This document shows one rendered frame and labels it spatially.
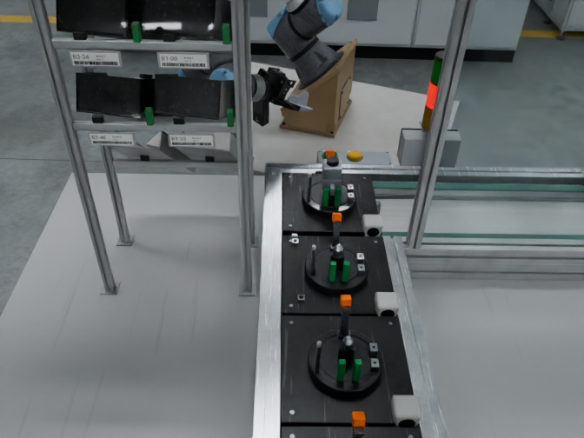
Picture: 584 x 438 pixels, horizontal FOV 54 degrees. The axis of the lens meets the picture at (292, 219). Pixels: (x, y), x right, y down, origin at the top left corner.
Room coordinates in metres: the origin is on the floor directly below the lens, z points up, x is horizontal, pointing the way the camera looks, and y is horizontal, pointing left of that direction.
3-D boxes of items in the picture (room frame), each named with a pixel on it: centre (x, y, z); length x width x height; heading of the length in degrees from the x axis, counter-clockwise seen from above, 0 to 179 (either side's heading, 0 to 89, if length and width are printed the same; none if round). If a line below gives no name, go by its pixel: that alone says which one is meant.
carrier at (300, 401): (0.65, -0.11, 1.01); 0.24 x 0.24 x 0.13; 2
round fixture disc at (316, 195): (1.15, -0.09, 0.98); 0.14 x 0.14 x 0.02
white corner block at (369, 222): (1.06, -0.19, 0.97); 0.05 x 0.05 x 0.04; 2
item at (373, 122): (1.74, -0.06, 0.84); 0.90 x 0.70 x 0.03; 70
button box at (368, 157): (1.37, -0.17, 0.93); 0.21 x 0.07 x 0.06; 92
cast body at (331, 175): (1.14, -0.09, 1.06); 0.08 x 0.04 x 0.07; 2
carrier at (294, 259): (0.90, -0.10, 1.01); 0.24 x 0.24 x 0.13; 2
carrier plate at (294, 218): (1.15, -0.09, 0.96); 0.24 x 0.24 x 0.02; 2
